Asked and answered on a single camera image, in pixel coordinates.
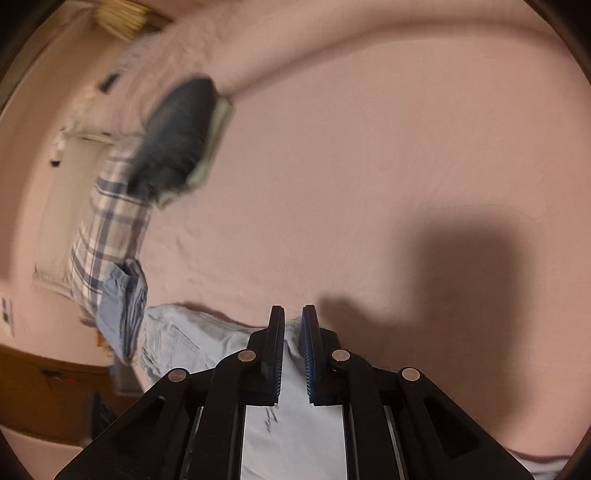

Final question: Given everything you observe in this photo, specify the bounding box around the pink bed sheet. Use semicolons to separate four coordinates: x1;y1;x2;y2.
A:
108;21;585;464

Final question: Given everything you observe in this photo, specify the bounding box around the dark blue folded garment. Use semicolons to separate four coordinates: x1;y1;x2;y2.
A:
126;76;218;200

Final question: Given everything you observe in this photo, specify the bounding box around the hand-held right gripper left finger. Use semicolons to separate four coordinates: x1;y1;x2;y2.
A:
54;305;287;480

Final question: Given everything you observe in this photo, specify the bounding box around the pink rolled duvet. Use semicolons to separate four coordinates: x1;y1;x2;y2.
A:
124;0;575;137

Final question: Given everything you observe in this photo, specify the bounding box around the blue crumpled cloth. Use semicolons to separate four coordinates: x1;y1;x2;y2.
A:
100;257;149;366

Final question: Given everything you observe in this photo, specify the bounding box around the brown wooden furniture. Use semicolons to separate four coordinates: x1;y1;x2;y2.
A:
0;343;145;448

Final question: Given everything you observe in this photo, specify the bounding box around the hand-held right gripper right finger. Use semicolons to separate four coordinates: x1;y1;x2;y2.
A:
301;305;532;480

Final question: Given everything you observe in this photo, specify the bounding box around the white door panel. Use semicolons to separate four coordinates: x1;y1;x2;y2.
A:
31;129;117;297

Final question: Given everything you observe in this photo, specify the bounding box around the white wall switch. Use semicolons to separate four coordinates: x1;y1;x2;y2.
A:
0;294;16;337

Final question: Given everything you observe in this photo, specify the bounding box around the pale green folded cloth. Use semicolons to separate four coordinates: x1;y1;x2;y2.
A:
156;96;234;209

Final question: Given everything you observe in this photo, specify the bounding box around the large plaid pillow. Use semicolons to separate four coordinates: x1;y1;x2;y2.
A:
66;135;156;325

